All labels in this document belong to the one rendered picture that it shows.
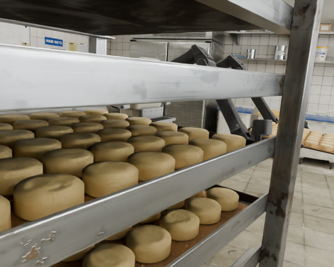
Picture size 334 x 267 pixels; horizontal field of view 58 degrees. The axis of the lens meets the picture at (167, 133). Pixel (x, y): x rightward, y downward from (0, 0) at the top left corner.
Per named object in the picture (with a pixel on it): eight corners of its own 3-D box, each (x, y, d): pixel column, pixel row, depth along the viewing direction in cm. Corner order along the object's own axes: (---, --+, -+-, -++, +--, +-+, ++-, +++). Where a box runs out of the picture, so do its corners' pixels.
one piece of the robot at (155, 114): (128, 144, 173) (129, 107, 169) (154, 138, 197) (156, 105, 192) (151, 150, 165) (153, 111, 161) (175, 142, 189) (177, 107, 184)
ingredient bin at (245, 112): (212, 151, 500) (217, 106, 485) (220, 144, 559) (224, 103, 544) (246, 156, 482) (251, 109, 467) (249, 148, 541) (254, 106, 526)
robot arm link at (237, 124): (205, 67, 138) (193, 62, 129) (215, 60, 135) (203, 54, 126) (246, 152, 126) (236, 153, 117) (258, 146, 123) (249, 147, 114)
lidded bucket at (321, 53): (325, 62, 472) (328, 48, 468) (327, 61, 450) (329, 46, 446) (308, 61, 482) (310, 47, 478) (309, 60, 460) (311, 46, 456)
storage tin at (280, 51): (284, 60, 492) (286, 46, 488) (284, 59, 477) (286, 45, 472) (273, 60, 499) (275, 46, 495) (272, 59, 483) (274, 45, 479)
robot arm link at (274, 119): (235, 69, 178) (230, 71, 169) (244, 63, 175) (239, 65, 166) (273, 130, 179) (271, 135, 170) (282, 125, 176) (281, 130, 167)
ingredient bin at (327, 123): (295, 164, 454) (302, 114, 439) (296, 155, 511) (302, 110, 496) (335, 171, 433) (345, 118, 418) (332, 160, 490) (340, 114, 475)
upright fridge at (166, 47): (214, 143, 565) (225, 29, 524) (200, 153, 483) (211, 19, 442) (148, 133, 617) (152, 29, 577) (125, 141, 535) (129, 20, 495)
